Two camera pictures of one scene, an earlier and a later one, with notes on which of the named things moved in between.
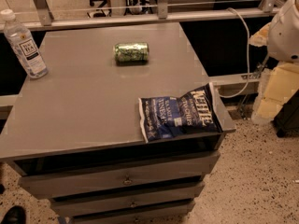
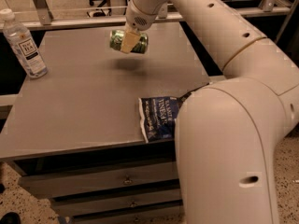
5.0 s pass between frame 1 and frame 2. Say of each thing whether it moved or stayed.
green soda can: moved
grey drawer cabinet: stayed
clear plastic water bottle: stayed
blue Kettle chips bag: stayed
